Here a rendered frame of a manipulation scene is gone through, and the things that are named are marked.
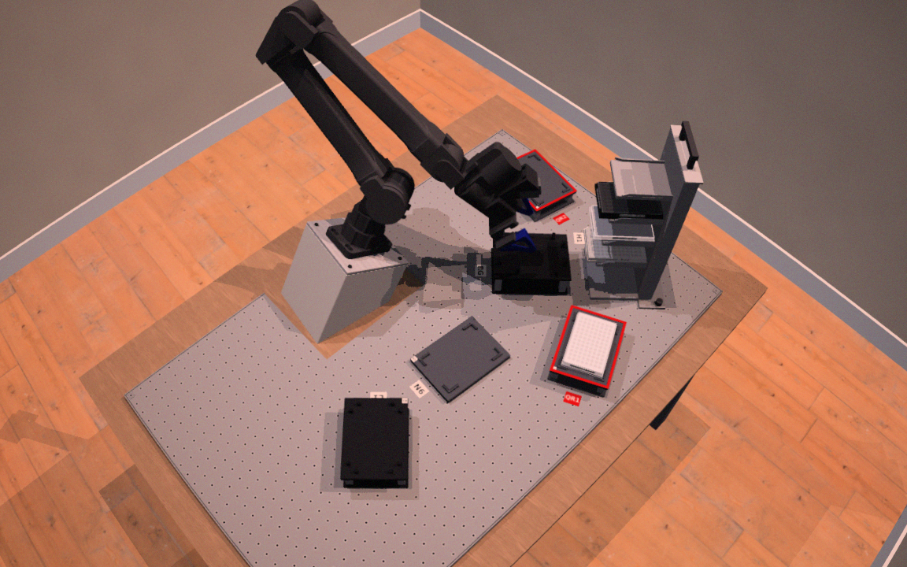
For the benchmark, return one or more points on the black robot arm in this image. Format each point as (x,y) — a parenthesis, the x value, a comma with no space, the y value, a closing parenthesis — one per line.
(387,190)

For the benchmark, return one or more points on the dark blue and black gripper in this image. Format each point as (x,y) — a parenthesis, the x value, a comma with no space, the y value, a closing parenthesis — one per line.
(497,228)

